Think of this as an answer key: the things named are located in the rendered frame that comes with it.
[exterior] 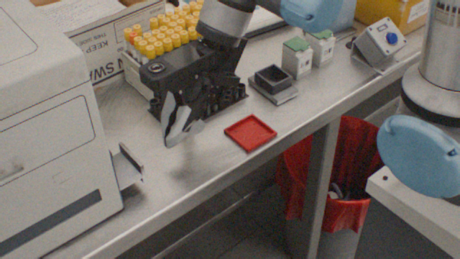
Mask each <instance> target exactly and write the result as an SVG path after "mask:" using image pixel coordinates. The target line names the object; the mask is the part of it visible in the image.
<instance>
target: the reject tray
mask: <svg viewBox="0 0 460 259"><path fill-rule="evenodd" d="M224 133H225V134H226V135H228V136H229V137H230V138H231V139H232V140H233V141H234V142H236V143H237V144H238V145H239V146H241V147H242V148H243V150H244V151H246V152H248V153H250V152H252V151H253V150H256V148H257V147H259V146H260V145H262V144H264V143H266V142H267V141H269V140H271V139H272V138H273V137H276V136H277V133H278V132H276V131H275V130H274V129H272V128H271V127H269V126H268V125H267V124H265V123H264V122H263V121H262V120H261V119H260V118H259V117H257V116H256V115H255V114H253V113H251V114H250V115H248V116H245V117H244V118H242V119H240V120H239V121H238V122H236V123H234V124H233V125H231V126H229V127H227V128H226V129H224Z"/></svg>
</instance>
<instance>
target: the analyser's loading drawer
mask: <svg viewBox="0 0 460 259"><path fill-rule="evenodd" d="M119 149H120V153H117V154H115V155H114V156H113V159H112V160H113V163H114V168H115V171H116V177H117V180H118V183H119V189H120V191H121V190H122V189H124V188H127V187H129V186H131V185H132V184H134V182H136V181H138V180H139V179H140V180H141V181H142V183H146V181H147V179H146V175H145V171H144V165H143V164H142V162H141V161H140V160H139V159H138V158H137V157H136V156H135V155H134V154H133V153H132V152H131V150H130V149H128V148H127V146H126V145H125V144H124V143H123V142H122V141H121V142H119Z"/></svg>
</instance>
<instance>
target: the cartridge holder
mask: <svg viewBox="0 0 460 259"><path fill-rule="evenodd" d="M292 80H293V77H292V76H291V75H290V74H288V73H287V72H285V71H284V70H283V69H281V68H280V67H278V66H277V65H275V64H272V65H269V66H267V67H266V68H263V69H261V70H259V71H257V72H255V73H254V75H253V76H250V77H248V83H250V84H251V85H253V87H255V88H256V89H257V90H258V91H259V92H260V93H261V94H263V95H264V96H266V97H267V98H268V99H269V100H270V101H272V102H273V103H275V104H276V105H280V104H281V103H283V102H285V101H287V100H289V99H291V98H293V97H294V96H297V95H298V88H296V87H294V85H292Z"/></svg>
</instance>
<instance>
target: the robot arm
mask: <svg viewBox="0 0 460 259"><path fill-rule="evenodd" d="M343 4H344V0H204V3H203V6H202V8H201V11H200V14H199V15H198V17H199V20H198V22H197V25H196V27H195V30H196V32H197V33H198V34H200V35H201V36H203V39H202V40H201V41H199V40H194V41H192V42H190V43H188V44H186V45H184V46H181V47H179V48H177V49H175V50H173V51H171V52H169V53H166V54H164V55H162V56H160V57H158V58H157V59H155V60H152V61H150V62H148V63H146V64H144V65H142V66H140V67H139V76H140V81H141V82H142V83H143V84H144V85H145V86H147V87H148V88H149V89H150V90H151V91H152V92H153V93H155V94H159V93H161V92H162V95H161V105H160V112H161V128H162V135H163V140H164V145H165V147H167V148H172V147H174V146H176V145H177V144H178V143H179V142H180V141H181V140H183V138H184V137H189V136H191V135H197V134H199V133H201V132H202V131H203V130H204V128H205V126H206V124H205V122H203V121H202V119H201V117H202V116H203V114H204V112H205V110H206V104H211V105H216V104H217V103H218V105H219V106H229V105H230V103H231V100H232V99H233V96H234V94H235V90H236V88H237V86H238V84H239V81H240V79H241V78H240V77H238V76H237V75H236V74H235V70H236V67H237V66H238V64H239V60H240V57H241V56H242V53H243V51H244V48H245V46H246V43H247V42H248V41H249V40H247V39H246V38H244V37H243V36H244V34H245V32H246V30H247V29H248V26H249V23H250V21H251V19H252V16H253V14H254V10H255V9H256V6H257V5H258V6H260V7H262V8H263V9H265V10H267V11H269V12H271V13H272V14H274V15H276V16H278V17H280V18H282V19H284V20H285V21H286V22H287V23H288V24H290V25H292V27H297V28H299V29H301V30H304V31H306V32H309V33H311V34H318V33H321V32H323V31H325V30H326V29H328V28H329V27H330V24H331V23H332V22H333V21H334V20H335V19H336V18H337V16H338V15H339V12H340V11H341V7H342V6H343ZM425 22H426V24H425V32H424V36H423V45H422V50H421V54H420V62H418V63H416V64H414V65H412V66H410V67H409V68H408V69H407V70H406V71H405V73H404V75H403V77H402V83H401V89H400V98H399V104H398V108H397V111H396V112H395V114H394V115H392V116H390V117H388V118H386V120H385V122H384V124H383V125H382V126H381V128H380V129H379V132H378V135H377V147H378V150H379V154H380V157H381V159H382V161H383V162H384V164H385V165H386V166H387V167H388V168H389V169H390V171H391V173H392V174H393V176H394V177H396V178H397V179H398V180H399V181H400V182H401V183H403V184H404V185H406V186H407V187H408V188H411V189H412V190H413V191H414V192H417V193H419V194H422V195H424V196H428V197H431V198H435V199H443V200H444V201H447V202H448V203H450V204H453V205H455V206H459V207H460V0H429V2H428V11H427V15H426V20H425ZM229 86H234V89H233V91H232V93H231V96H230V98H229V99H225V98H226V95H227V90H228V88H229ZM225 87H226V88H225ZM224 89H225V91H224ZM219 99H221V101H220V102H219ZM187 104H188V105H187ZM186 105H187V106H186Z"/></svg>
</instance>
